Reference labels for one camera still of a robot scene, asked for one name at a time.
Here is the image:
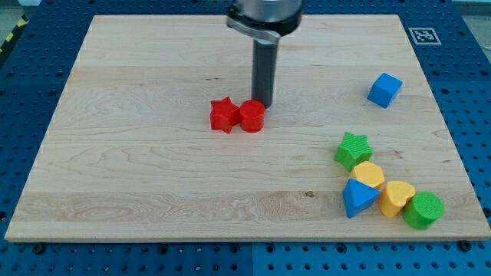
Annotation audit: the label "blue triangle block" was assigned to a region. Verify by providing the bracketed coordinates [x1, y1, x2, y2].
[342, 178, 380, 219]

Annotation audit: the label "green star block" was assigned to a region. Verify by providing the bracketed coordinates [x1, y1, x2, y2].
[334, 132, 373, 172]

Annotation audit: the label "yellow hexagon block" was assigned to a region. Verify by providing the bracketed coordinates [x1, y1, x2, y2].
[350, 161, 385, 189]

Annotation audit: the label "white fiducial marker tag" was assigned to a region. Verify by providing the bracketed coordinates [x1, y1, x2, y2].
[408, 27, 441, 45]

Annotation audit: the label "wooden board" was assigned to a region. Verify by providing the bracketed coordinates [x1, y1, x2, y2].
[5, 15, 490, 243]

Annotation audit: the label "blue cube block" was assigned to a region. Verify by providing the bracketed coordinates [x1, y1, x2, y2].
[367, 73, 403, 108]

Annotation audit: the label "dark grey cylindrical pointer tool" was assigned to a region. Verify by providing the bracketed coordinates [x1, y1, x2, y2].
[251, 40, 278, 109]

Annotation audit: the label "green cylinder block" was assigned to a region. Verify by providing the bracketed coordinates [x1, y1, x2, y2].
[403, 191, 445, 230]

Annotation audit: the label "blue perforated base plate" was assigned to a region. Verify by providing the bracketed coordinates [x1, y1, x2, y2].
[1, 0, 490, 275]

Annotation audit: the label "red star block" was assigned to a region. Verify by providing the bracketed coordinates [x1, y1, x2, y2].
[209, 97, 241, 133]

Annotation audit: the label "red cylinder block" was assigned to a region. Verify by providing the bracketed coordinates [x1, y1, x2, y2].
[239, 99, 265, 133]

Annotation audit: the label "yellow heart block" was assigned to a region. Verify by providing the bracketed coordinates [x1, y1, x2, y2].
[378, 180, 417, 218]

